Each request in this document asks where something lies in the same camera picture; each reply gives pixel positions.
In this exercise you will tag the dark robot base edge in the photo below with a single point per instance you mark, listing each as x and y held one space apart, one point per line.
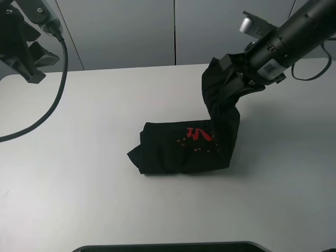
219 246

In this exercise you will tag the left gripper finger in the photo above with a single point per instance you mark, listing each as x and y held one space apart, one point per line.
41 56

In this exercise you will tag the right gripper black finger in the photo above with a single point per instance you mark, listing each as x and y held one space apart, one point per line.
230 88

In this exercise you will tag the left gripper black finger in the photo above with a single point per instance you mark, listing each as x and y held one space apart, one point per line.
25 68

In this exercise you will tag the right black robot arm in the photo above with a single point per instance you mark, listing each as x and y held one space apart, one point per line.
312 13

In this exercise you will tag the black printed t-shirt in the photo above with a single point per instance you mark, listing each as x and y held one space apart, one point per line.
191 146

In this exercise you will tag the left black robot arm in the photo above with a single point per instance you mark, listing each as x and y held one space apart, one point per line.
40 14

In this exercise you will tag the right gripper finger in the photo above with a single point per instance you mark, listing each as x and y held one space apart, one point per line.
225 62

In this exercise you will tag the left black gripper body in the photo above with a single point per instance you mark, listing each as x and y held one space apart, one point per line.
15 33

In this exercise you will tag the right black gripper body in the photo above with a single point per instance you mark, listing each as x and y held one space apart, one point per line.
279 50

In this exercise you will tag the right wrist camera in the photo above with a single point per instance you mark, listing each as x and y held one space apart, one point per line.
255 26

